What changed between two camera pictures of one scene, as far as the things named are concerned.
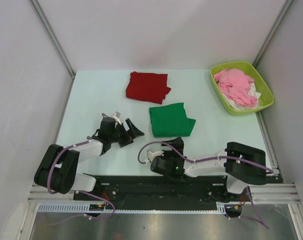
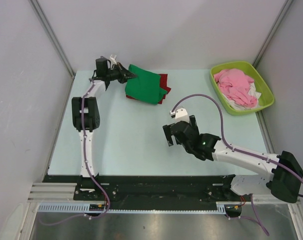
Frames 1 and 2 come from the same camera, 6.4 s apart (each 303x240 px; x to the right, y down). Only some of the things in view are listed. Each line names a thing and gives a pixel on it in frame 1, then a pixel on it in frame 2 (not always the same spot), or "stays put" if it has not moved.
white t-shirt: (252, 92) stays put
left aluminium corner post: (47, 25) stays put
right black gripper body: (171, 154) → (187, 148)
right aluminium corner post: (287, 5) stays put
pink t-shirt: (234, 83) stays put
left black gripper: (126, 140) → (125, 74)
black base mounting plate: (97, 192) stays put
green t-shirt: (171, 120) → (145, 87)
